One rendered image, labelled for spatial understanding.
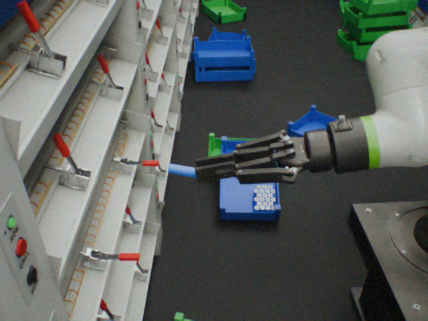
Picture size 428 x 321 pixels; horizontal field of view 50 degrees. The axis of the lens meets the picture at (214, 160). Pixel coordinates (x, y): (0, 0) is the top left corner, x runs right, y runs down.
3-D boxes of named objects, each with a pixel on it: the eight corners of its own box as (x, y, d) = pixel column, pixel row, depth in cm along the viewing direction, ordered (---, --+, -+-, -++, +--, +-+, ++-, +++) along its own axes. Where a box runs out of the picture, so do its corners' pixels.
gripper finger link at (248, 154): (293, 144, 80) (293, 139, 81) (231, 150, 82) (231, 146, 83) (295, 162, 82) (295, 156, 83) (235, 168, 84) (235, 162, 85)
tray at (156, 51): (170, 39, 173) (180, 4, 165) (147, 126, 125) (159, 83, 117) (118, 22, 170) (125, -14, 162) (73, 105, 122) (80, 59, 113)
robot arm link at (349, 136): (370, 184, 78) (357, 152, 86) (368, 128, 71) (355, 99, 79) (334, 189, 79) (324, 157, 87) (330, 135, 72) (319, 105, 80)
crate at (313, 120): (372, 144, 191) (376, 128, 186) (349, 167, 179) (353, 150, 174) (310, 120, 206) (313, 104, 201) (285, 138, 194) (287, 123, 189)
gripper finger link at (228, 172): (244, 171, 81) (245, 182, 79) (217, 176, 82) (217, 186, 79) (243, 164, 80) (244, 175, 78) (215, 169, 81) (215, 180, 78)
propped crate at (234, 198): (278, 221, 155) (281, 209, 149) (219, 219, 156) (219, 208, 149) (274, 150, 172) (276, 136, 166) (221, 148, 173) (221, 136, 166)
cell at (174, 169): (169, 161, 82) (204, 168, 83) (168, 165, 84) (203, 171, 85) (167, 170, 82) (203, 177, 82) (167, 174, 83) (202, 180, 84)
